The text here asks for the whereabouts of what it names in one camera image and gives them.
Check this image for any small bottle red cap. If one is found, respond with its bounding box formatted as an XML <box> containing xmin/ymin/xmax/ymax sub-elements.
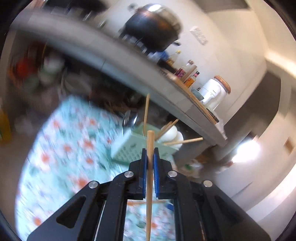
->
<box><xmin>184</xmin><ymin>71</ymin><xmax>200</xmax><ymax>88</ymax></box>

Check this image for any sauce bottle red label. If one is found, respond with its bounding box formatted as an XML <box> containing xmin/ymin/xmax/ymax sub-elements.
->
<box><xmin>175</xmin><ymin>60</ymin><xmax>194</xmax><ymax>78</ymax></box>

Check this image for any white plastic bag on floor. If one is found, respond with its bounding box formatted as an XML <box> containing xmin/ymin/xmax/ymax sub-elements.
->
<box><xmin>179</xmin><ymin>159</ymin><xmax>204</xmax><ymax>179</ymax></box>

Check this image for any black stockpot with steel lid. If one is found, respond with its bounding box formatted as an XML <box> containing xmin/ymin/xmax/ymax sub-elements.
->
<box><xmin>119</xmin><ymin>3</ymin><xmax>182</xmax><ymax>52</ymax></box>

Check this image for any stack of bowls under counter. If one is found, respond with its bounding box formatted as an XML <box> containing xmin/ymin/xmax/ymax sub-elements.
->
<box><xmin>38</xmin><ymin>52</ymin><xmax>65</xmax><ymax>87</ymax></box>

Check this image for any white jar with woven lid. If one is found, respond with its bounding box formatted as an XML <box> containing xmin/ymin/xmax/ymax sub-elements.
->
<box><xmin>198</xmin><ymin>75</ymin><xmax>231</xmax><ymax>110</ymax></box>

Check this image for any metal spoon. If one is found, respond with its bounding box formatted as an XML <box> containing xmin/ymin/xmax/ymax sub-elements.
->
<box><xmin>122</xmin><ymin>110</ymin><xmax>138</xmax><ymax>129</ymax></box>

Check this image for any white wall socket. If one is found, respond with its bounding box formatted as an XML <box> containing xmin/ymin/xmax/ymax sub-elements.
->
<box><xmin>190</xmin><ymin>26</ymin><xmax>208</xmax><ymax>45</ymax></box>

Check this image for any oil bottle yellow cap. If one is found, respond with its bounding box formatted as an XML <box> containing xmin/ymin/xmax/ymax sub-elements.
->
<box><xmin>166</xmin><ymin>50</ymin><xmax>181</xmax><ymax>66</ymax></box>

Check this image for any wooden rolling pin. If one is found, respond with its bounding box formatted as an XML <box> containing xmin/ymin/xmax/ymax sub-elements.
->
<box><xmin>180</xmin><ymin>65</ymin><xmax>197</xmax><ymax>82</ymax></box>

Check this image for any floral blue tablecloth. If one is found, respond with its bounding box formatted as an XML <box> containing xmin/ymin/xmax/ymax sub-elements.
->
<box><xmin>14</xmin><ymin>96</ymin><xmax>179</xmax><ymax>241</ymax></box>

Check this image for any wooden cutting board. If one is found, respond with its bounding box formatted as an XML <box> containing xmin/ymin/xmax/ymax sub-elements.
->
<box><xmin>164</xmin><ymin>70</ymin><xmax>217</xmax><ymax>125</ymax></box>

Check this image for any grey concrete kitchen counter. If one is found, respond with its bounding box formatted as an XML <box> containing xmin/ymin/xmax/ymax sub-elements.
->
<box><xmin>11</xmin><ymin>9</ymin><xmax>226</xmax><ymax>146</ymax></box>

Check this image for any white ceramic spoon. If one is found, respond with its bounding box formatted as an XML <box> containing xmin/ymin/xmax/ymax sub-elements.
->
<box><xmin>159</xmin><ymin>126</ymin><xmax>178</xmax><ymax>143</ymax></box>
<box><xmin>171</xmin><ymin>131</ymin><xmax>184</xmax><ymax>149</ymax></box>

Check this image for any green plastic utensil holder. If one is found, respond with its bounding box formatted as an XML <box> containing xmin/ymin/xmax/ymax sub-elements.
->
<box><xmin>110</xmin><ymin>123</ymin><xmax>178</xmax><ymax>163</ymax></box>

